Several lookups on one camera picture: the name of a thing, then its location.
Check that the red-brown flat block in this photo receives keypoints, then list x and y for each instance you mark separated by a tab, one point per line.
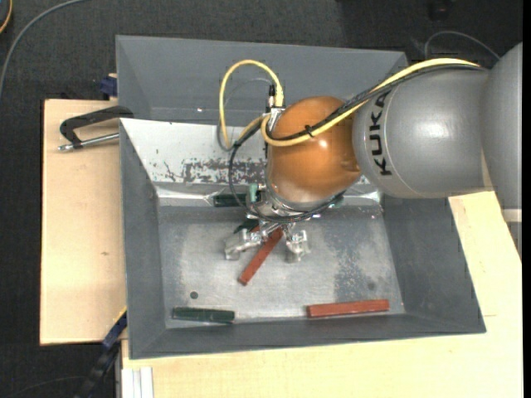
348	308
259	261

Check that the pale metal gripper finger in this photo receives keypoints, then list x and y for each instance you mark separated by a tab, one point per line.
242	245
296	245

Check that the pale wood board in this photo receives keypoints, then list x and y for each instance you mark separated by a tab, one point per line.
79	222

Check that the grey metal bin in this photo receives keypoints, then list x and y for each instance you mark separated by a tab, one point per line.
199	263

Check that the dark green flat block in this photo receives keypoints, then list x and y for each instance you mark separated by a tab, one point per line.
228	200
203	315

